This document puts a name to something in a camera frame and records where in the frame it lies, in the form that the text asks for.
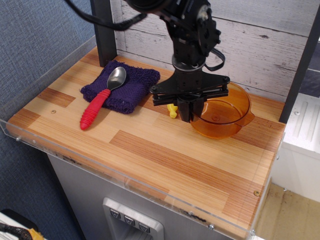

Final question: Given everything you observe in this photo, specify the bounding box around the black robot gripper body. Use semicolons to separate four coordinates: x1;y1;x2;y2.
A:
149;58;230;106

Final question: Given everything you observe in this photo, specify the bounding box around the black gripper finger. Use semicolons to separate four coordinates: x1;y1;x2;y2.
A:
191;97;205;117
177;98;193;123

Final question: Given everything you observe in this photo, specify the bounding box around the orange transparent plastic pot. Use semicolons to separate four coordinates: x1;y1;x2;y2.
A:
190;82;255;139

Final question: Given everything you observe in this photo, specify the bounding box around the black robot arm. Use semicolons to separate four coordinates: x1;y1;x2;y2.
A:
127;0;230;123

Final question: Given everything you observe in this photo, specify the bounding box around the yellow toy banana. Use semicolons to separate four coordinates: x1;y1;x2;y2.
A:
167;103;178;119

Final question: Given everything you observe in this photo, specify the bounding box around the clear acrylic table guard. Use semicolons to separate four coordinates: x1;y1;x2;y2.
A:
0;33;284;239

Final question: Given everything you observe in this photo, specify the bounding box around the purple folded towel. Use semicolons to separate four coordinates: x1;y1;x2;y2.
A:
80;60;161;114

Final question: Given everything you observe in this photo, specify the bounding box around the white ribbed appliance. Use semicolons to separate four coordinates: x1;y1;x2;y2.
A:
271;93;320;202

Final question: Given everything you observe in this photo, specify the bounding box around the grey toy fridge cabinet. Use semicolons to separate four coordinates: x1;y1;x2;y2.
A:
48;155;228;240

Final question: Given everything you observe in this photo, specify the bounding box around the silver dispenser button panel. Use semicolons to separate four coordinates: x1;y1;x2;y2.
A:
102;197;165;240

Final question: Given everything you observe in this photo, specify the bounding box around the yellow black object corner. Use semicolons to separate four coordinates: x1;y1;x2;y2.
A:
0;223;45;240

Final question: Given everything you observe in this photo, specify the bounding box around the red handled metal spoon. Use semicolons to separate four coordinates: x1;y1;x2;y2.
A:
80;66;127;131

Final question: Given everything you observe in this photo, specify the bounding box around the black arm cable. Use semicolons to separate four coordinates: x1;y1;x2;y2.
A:
64;0;148;32

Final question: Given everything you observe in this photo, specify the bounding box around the black vertical post right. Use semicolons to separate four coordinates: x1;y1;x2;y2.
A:
278;6;320;124

